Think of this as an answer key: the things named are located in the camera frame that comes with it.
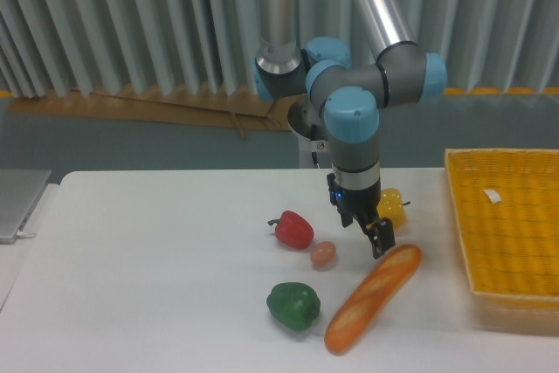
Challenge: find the orange toy baguette bread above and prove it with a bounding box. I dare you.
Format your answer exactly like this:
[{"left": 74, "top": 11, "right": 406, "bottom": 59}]
[{"left": 324, "top": 244, "right": 422, "bottom": 355}]

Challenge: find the yellow woven basket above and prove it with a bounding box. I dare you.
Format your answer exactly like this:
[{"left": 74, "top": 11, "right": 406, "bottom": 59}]
[{"left": 445, "top": 149, "right": 558, "bottom": 307}]

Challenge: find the red toy bell pepper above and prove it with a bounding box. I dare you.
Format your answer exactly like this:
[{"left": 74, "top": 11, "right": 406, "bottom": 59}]
[{"left": 267, "top": 211, "right": 314, "bottom": 250}]

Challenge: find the brown toy egg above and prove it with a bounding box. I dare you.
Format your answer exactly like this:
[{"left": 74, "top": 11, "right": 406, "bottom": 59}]
[{"left": 309, "top": 241, "right": 337, "bottom": 268}]

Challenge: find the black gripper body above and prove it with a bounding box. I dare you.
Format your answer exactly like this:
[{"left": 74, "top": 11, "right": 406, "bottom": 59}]
[{"left": 327, "top": 173, "right": 381, "bottom": 223}]

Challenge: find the grey pleated curtain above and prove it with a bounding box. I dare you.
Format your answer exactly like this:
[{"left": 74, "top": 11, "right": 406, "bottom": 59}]
[{"left": 1, "top": 0, "right": 558, "bottom": 98}]

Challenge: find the green toy bell pepper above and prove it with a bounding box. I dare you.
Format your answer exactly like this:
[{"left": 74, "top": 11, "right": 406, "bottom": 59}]
[{"left": 266, "top": 282, "right": 321, "bottom": 332}]

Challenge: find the brown cardboard sheet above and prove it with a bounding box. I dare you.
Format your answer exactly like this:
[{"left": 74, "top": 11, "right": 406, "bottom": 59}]
[{"left": 10, "top": 85, "right": 299, "bottom": 139}]

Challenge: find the white charger cable plug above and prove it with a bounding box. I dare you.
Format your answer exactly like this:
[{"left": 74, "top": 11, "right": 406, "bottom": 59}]
[{"left": 16, "top": 231, "right": 37, "bottom": 239}]

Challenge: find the yellow toy bell pepper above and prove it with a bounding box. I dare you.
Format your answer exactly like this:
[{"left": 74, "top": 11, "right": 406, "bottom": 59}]
[{"left": 376, "top": 188, "right": 410, "bottom": 230}]

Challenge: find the silver laptop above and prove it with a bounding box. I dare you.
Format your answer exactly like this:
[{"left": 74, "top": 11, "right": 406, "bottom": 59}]
[{"left": 1, "top": 169, "right": 52, "bottom": 245}]

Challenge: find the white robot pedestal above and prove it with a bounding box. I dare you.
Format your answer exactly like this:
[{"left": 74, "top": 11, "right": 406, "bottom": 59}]
[{"left": 287, "top": 95, "right": 331, "bottom": 169}]

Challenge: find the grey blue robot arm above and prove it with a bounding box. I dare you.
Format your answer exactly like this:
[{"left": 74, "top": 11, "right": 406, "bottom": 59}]
[{"left": 252, "top": 0, "right": 447, "bottom": 258}]

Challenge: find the white paper label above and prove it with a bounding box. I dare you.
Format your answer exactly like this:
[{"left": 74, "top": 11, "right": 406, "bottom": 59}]
[{"left": 484, "top": 189, "right": 502, "bottom": 204}]

